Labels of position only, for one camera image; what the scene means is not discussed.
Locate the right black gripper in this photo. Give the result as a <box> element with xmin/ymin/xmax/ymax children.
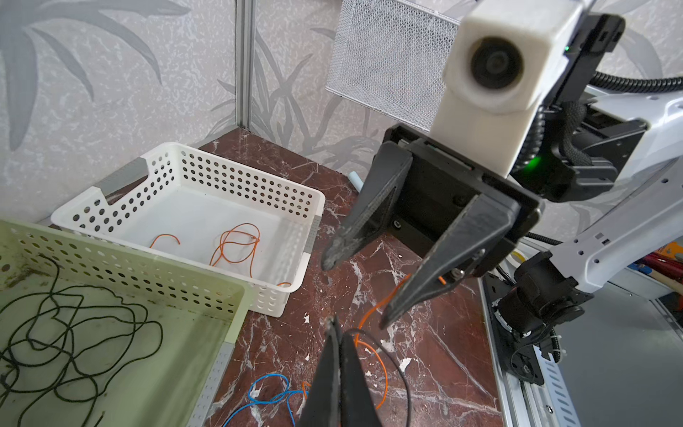
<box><xmin>321</xmin><ymin>125</ymin><xmax>544</xmax><ymax>329</ymax></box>

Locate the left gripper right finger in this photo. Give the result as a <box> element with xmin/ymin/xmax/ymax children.
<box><xmin>340</xmin><ymin>334</ymin><xmax>382</xmax><ymax>427</ymax></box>

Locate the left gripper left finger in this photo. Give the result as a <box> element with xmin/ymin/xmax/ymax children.
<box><xmin>298</xmin><ymin>316</ymin><xmax>342</xmax><ymax>427</ymax></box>

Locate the black cable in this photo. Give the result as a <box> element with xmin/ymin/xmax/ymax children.
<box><xmin>0</xmin><ymin>254</ymin><xmax>165</xmax><ymax>427</ymax></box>
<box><xmin>346</xmin><ymin>327</ymin><xmax>413</xmax><ymax>427</ymax></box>

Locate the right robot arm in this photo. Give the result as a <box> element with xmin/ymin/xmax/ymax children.
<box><xmin>321</xmin><ymin>1</ymin><xmax>682</xmax><ymax>385</ymax></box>

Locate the light blue scoop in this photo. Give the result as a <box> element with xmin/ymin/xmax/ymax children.
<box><xmin>348</xmin><ymin>171</ymin><xmax>364</xmax><ymax>192</ymax></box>

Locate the white perforated basket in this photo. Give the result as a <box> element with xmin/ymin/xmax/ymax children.
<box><xmin>51</xmin><ymin>142</ymin><xmax>325</xmax><ymax>318</ymax></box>

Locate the middle light green basket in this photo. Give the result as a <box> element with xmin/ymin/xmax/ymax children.
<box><xmin>1</xmin><ymin>220</ymin><xmax>253</xmax><ymax>426</ymax></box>

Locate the white wire mesh basket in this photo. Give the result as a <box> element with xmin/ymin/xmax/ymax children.
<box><xmin>327</xmin><ymin>1</ymin><xmax>460</xmax><ymax>131</ymax></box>

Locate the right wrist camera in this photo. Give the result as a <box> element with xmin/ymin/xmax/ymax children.
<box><xmin>430</xmin><ymin>0</ymin><xmax>588</xmax><ymax>177</ymax></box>

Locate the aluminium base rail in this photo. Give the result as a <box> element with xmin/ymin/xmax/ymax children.
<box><xmin>477</xmin><ymin>239</ymin><xmax>683</xmax><ymax>427</ymax></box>

